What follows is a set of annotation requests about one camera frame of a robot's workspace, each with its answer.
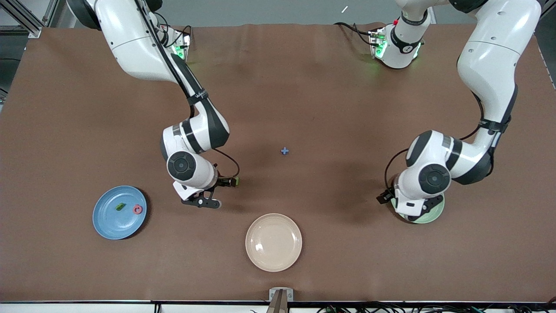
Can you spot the tan camera pole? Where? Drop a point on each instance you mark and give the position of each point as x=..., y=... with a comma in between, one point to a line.
x=278, y=304

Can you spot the green plate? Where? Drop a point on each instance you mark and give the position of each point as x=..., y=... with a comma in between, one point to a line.
x=436, y=214

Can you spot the white table edge rail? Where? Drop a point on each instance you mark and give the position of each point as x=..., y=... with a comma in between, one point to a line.
x=87, y=308

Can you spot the beige plate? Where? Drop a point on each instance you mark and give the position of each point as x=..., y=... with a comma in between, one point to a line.
x=273, y=243

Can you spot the gray metal camera bracket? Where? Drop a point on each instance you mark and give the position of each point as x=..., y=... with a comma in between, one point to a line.
x=272, y=295

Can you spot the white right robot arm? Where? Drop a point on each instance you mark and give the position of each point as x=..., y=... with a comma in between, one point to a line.
x=134, y=48

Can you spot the red foam letter Q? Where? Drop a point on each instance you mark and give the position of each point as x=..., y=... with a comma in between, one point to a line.
x=135, y=209

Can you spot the brown table cover cloth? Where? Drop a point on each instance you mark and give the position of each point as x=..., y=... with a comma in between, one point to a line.
x=304, y=87

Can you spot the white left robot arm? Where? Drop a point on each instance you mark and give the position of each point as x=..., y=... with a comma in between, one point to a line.
x=495, y=56

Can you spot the aluminium frame post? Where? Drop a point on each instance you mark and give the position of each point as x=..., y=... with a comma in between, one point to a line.
x=34, y=29

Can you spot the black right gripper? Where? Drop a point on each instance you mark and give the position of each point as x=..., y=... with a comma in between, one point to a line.
x=224, y=182

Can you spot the blue plate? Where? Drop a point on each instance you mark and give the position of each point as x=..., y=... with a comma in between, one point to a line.
x=113, y=221

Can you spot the green foam letter B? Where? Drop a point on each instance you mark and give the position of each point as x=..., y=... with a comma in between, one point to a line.
x=120, y=207

